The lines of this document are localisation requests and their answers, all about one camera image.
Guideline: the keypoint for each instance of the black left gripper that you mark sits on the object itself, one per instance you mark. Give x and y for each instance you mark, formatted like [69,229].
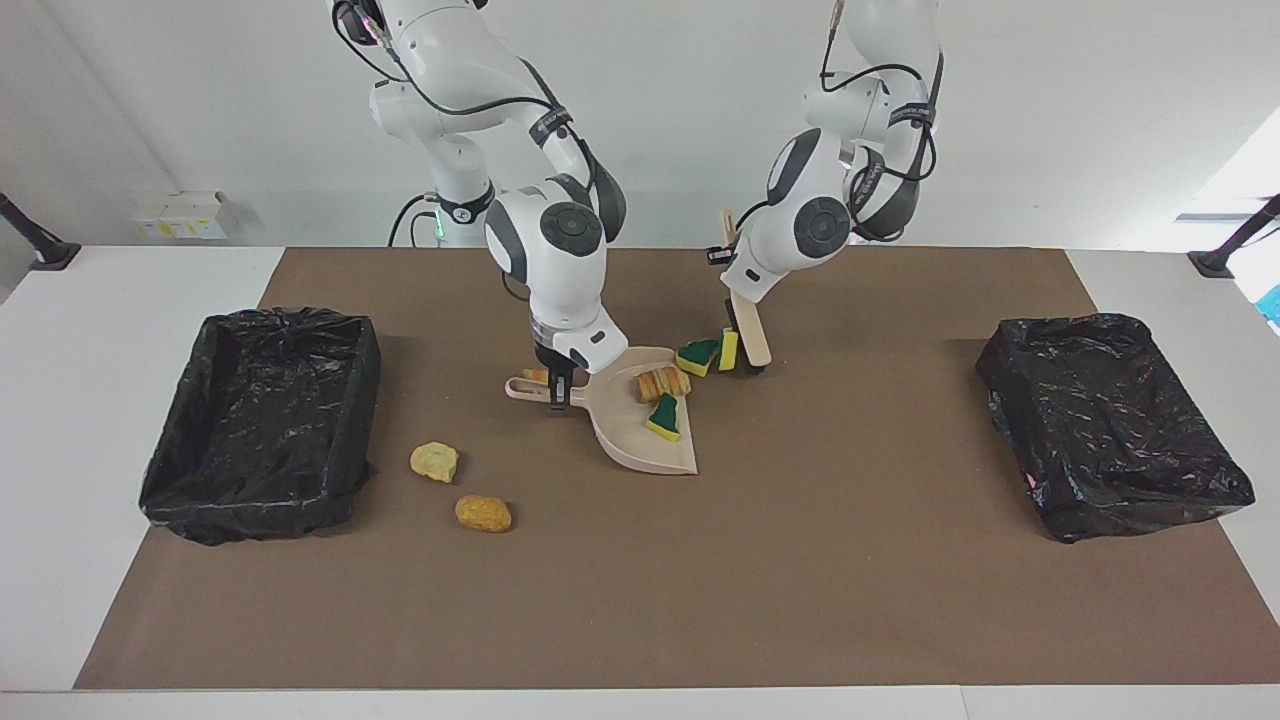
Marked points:
[723,248]

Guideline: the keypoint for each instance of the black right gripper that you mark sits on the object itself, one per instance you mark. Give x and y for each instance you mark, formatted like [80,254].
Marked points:
[555,364]

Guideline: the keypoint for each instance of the pink plastic dustpan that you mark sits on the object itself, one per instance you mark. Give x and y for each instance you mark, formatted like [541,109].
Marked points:
[625,430]

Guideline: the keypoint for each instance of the pink hand brush black bristles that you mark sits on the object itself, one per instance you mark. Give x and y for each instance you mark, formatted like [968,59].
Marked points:
[752,335]

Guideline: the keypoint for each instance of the beige sponge chunk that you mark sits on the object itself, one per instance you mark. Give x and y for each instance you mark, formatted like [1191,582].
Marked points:
[662,383]

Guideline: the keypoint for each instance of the yellow notched sponge piece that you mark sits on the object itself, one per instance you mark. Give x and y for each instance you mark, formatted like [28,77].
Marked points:
[729,350]

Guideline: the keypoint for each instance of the green and yellow sponge piece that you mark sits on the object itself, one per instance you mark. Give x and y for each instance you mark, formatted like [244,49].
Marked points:
[698,357]
[664,418]

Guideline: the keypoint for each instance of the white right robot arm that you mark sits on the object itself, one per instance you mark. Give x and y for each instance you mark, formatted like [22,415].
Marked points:
[555,270]

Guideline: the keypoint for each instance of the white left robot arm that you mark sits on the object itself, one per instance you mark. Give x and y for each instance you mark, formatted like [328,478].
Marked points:
[800,240]

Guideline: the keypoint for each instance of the bin lined with black bag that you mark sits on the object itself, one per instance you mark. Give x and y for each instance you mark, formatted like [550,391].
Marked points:
[1110,430]
[260,440]

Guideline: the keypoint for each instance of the golden brown nugget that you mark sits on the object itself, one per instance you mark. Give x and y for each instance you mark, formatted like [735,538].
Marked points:
[483,513]

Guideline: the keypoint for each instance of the pale yellow crumpled food piece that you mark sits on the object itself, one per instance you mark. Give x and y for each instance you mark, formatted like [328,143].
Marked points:
[434,462]

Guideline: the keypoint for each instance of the brown table mat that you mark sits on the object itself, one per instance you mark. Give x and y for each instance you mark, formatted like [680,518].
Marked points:
[640,620]

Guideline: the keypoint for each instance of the white box with yellow labels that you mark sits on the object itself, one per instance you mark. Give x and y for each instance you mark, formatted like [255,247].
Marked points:
[180,215]

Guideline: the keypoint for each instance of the black stand leg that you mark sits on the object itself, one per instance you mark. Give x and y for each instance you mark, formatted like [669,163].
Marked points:
[45,250]
[1215,263]

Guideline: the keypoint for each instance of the blue object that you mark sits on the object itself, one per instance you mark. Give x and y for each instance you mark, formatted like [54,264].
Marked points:
[1272,305]

